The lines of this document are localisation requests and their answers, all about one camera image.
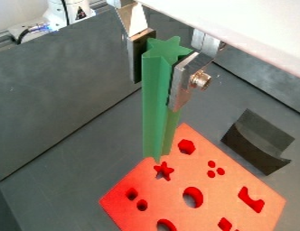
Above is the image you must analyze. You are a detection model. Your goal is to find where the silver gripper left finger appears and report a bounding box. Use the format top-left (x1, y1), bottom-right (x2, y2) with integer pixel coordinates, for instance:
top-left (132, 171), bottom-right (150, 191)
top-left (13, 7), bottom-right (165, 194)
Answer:
top-left (117, 2), bottom-right (157, 84)

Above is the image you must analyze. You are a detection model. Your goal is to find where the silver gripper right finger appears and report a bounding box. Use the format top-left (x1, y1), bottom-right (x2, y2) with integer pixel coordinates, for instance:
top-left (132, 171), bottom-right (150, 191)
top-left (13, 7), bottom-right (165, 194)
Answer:
top-left (169, 29), bottom-right (221, 112)

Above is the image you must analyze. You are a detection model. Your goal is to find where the red shape-sorting block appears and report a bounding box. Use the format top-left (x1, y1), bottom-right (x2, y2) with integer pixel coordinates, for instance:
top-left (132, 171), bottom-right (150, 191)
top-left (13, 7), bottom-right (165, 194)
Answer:
top-left (99, 125), bottom-right (285, 231)

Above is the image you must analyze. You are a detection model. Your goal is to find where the black curved holder block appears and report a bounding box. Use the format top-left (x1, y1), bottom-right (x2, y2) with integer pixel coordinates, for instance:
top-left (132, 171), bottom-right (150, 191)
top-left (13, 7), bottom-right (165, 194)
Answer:
top-left (221, 109), bottom-right (295, 175)

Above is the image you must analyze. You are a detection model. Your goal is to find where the green star-shaped peg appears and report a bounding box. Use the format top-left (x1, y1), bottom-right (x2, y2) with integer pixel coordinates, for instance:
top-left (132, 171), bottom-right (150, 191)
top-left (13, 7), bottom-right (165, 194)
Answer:
top-left (142, 36), bottom-right (193, 162)

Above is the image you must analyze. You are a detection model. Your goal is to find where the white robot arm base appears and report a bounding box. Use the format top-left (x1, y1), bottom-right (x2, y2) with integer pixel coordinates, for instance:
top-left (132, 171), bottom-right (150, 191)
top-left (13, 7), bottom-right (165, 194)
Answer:
top-left (7, 0), bottom-right (95, 44)

